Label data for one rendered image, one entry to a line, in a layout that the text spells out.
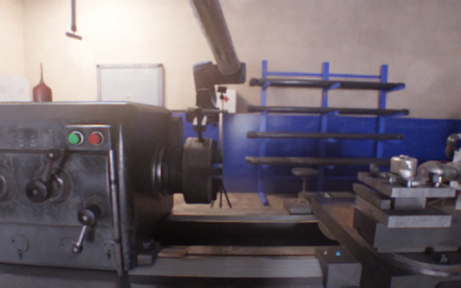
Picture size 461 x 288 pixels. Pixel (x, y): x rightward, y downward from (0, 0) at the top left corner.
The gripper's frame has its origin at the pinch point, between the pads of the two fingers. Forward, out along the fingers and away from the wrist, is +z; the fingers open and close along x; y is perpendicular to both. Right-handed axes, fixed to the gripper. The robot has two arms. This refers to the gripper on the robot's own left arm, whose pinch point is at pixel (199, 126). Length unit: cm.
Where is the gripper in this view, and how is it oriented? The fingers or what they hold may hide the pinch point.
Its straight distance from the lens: 83.3
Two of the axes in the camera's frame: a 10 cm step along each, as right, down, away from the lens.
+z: 0.0, 4.7, -8.8
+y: -0.1, 8.8, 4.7
